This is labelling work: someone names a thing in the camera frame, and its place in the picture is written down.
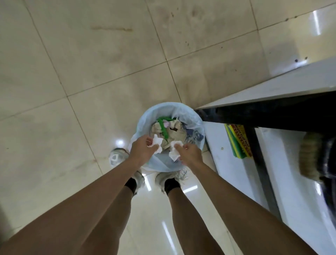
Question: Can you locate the person's left hand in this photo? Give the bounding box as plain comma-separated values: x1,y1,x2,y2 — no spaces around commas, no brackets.
129,135,156,167

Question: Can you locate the person's right hand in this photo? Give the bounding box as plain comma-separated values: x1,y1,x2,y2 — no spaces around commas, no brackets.
174,143,204,168

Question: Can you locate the white tissue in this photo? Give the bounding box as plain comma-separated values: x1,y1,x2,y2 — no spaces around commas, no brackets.
169,140,184,162
150,134,164,154

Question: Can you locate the person's right forearm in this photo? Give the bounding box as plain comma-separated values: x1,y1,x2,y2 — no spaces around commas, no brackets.
184,161,317,255

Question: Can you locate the person's left forearm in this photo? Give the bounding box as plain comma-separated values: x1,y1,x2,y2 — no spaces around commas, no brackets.
0,157,148,255

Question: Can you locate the crumpled beige paper trash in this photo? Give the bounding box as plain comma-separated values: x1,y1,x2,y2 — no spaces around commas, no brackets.
151,120,188,151

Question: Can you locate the green plastic wrapper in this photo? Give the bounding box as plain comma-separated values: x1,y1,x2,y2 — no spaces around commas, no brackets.
156,118,177,140

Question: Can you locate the trash bin with blue bag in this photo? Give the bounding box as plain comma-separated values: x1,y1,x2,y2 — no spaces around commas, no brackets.
128,103,206,173

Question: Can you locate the blue printed wrapper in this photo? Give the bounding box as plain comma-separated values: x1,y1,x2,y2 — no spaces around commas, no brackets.
183,125,205,145

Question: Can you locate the white right sneaker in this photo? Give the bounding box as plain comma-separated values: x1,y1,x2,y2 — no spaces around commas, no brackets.
155,168,190,194

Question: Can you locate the white sneaker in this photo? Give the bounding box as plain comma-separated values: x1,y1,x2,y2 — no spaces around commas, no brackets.
155,168,190,194
109,148,145,189

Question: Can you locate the white left sneaker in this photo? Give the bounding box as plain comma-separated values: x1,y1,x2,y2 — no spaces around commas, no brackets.
109,148,145,189

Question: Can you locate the black right sock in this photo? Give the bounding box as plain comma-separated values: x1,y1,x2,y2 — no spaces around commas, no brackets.
164,178,182,195

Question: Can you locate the black sock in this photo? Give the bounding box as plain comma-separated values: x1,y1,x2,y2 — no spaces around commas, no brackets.
124,178,138,196
164,178,182,195

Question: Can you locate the black left sock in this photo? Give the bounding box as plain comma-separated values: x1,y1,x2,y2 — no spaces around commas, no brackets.
124,178,138,196

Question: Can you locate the yellow green red box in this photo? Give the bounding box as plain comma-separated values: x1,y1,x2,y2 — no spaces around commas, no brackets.
224,123,253,160

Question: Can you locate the person's right leg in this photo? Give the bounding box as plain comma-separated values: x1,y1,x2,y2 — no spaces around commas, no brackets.
167,187,224,255

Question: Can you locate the person's leg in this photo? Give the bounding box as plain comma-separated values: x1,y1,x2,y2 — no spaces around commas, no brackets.
78,184,135,255
167,187,224,255

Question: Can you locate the person's left leg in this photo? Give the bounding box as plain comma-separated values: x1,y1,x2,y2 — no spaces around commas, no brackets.
78,184,135,255

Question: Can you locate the white low platform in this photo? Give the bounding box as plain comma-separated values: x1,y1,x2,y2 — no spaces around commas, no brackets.
203,121,336,255

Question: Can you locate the straw brush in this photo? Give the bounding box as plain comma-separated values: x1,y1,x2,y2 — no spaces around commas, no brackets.
299,132,326,182

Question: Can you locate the grey table with black frame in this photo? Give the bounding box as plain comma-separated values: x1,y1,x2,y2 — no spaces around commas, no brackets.
195,56,336,222

